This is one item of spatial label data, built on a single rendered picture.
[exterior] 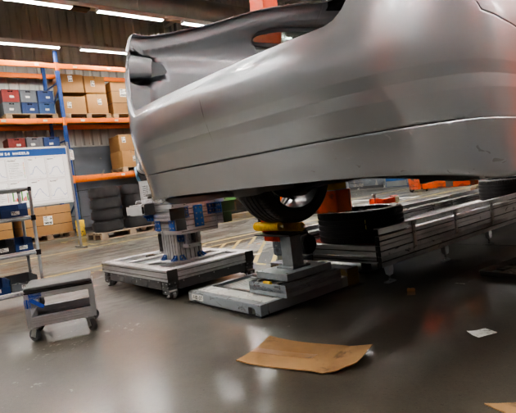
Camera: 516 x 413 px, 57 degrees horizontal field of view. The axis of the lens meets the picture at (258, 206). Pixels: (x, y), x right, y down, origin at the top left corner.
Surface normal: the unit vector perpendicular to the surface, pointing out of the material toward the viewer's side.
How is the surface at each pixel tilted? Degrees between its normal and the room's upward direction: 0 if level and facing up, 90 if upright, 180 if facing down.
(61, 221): 90
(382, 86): 105
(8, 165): 90
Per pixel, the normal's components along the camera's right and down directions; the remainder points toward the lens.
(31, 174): 0.64, -0.04
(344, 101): -0.58, 0.39
